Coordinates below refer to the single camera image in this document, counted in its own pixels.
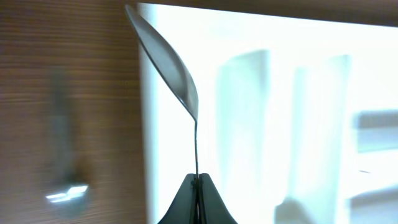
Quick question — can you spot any white plastic cutlery tray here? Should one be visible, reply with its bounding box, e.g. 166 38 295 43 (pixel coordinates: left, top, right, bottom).
138 3 397 223

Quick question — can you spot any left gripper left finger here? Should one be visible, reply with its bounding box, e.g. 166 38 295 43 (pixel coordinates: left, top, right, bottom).
159 174 197 224

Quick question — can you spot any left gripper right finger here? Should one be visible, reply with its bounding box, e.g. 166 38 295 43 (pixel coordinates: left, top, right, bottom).
198 173 237 224

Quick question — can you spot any small steel teaspoon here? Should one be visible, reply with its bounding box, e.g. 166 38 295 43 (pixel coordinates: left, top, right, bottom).
124 3 200 180

